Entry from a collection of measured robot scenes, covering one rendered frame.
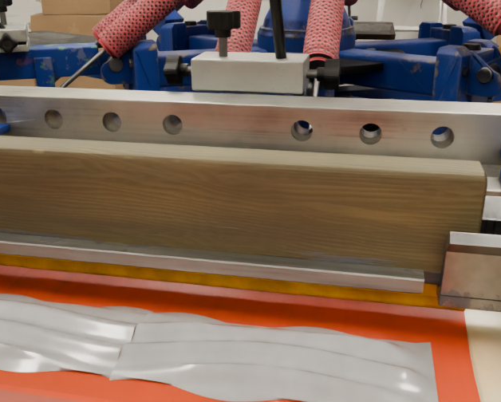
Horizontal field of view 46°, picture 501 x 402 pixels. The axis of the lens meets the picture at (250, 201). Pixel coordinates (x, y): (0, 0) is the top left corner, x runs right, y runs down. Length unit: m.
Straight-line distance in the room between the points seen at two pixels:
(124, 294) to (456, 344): 0.22
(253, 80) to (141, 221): 0.29
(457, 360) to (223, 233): 0.16
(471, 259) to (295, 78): 0.34
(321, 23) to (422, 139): 0.31
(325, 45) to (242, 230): 0.47
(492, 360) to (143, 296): 0.23
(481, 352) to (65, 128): 0.48
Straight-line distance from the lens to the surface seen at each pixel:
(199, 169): 0.37
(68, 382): 0.36
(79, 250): 0.41
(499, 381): 0.37
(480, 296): 0.38
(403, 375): 0.35
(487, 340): 0.40
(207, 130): 0.62
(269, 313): 0.40
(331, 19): 0.86
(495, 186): 0.56
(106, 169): 0.40
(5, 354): 0.39
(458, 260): 0.37
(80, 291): 0.44
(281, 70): 0.64
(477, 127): 0.60
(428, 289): 0.40
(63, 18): 4.58
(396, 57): 1.08
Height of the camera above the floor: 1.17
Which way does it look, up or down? 22 degrees down
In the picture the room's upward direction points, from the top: straight up
